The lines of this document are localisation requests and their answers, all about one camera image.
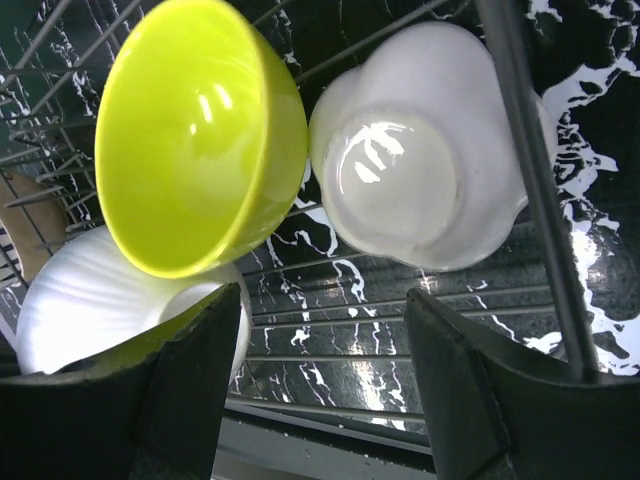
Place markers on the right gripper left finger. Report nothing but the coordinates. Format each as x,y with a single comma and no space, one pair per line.
148,408

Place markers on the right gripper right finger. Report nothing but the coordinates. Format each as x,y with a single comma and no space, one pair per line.
495,409

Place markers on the black wire dish rack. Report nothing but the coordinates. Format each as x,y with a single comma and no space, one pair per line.
64,46

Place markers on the beige bowl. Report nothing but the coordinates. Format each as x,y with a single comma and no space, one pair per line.
34,218

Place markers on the striped white bowl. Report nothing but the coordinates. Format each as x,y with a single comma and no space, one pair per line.
11,270

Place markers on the white ribbed bowl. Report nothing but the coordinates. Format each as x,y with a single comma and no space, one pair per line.
89,298

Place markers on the white flower-shaped bowl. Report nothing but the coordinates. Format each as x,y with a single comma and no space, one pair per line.
414,154

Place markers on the yellow bowl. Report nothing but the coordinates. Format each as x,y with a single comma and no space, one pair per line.
201,140

